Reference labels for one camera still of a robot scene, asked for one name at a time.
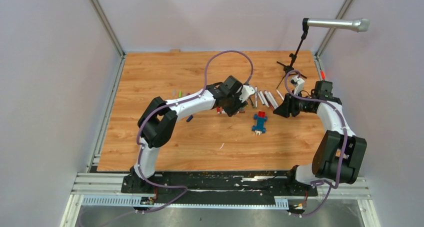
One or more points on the blue red toy robot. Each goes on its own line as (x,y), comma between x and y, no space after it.
(260,119)

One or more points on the purple cap marker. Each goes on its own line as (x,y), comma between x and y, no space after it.
(256,97)

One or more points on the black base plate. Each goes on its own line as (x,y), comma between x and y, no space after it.
(219,187)

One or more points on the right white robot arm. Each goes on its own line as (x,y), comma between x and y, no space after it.
(340,153)

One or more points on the dark green cap pen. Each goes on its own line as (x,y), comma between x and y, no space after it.
(251,102)

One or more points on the grey slotted cable duct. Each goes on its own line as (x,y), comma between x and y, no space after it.
(141,202)

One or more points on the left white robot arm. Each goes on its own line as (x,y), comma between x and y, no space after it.
(157,123)

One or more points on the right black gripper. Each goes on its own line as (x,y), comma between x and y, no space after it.
(287,107)

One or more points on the brown cap marker horizontal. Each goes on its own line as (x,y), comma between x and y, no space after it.
(238,112)

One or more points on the black microphone tripod stand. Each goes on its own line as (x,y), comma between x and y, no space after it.
(293,56)

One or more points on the silver microphone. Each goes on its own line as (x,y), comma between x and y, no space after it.
(356,25)

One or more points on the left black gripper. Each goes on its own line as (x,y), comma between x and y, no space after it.
(240,105)

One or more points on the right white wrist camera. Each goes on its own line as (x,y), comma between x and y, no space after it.
(298,83)

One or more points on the purple tip white marker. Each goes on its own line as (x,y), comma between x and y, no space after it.
(264,99)

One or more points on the navy blue pen cap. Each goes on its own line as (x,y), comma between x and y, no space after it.
(189,118)

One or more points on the orange cap marker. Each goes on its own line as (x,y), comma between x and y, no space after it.
(274,99)

